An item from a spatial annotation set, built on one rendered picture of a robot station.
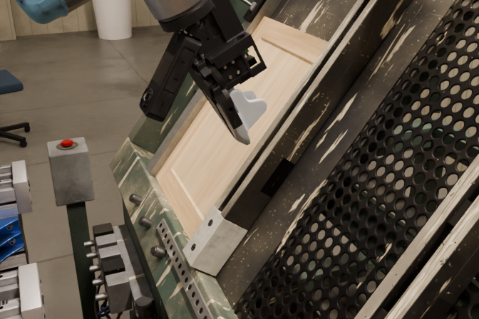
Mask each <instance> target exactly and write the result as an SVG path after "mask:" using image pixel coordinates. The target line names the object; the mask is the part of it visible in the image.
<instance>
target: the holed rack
mask: <svg viewBox="0 0 479 319"><path fill-rule="evenodd" d="M156 228H157V230H158V233H159V235H160V237H161V239H162V241H163V243H164V245H165V248H166V250H167V252H168V254H169V257H170V259H171V261H172V264H173V266H174V267H175V270H176V272H177V274H178V276H179V278H180V281H181V283H182V285H183V288H184V289H185V292H186V294H187V296H188V298H189V300H190V302H191V305H192V307H193V309H194V311H195V314H196V316H197V318H198V319H214V318H213V317H212V314H211V312H210V309H209V308H208V306H207V304H206V302H205V299H204V298H203V296H202V294H201V292H200V289H199V288H198V286H197V284H196V282H195V279H194V278H193V276H192V274H191V272H190V269H189V268H188V266H187V264H186V262H185V260H184V258H183V256H182V254H181V252H180V250H179V248H178V246H177V244H176V242H175V239H174V237H173V235H172V233H171V231H170V229H169V227H168V225H167V223H166V221H165V220H164V219H162V220H161V222H160V223H159V224H158V226H157V227H156Z"/></svg>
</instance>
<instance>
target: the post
mask: <svg viewBox="0 0 479 319"><path fill-rule="evenodd" d="M66 209H67V215H68V223H69V229H70V233H71V243H72V247H73V257H74V261H75V267H76V275H77V281H78V289H79V295H80V299H81V308H82V314H83V319H96V314H95V310H94V303H95V296H96V291H97V288H96V286H93V283H92V280H93V279H96V277H95V272H92V273H91V272H90V269H89V267H90V266H93V259H89V260H88V259H87V255H86V254H87V253H92V250H91V247H87V248H86V247H85V246H84V243H85V241H90V234H89V228H88V218H87V213H86V203H85V202H80V203H75V204H68V205H66Z"/></svg>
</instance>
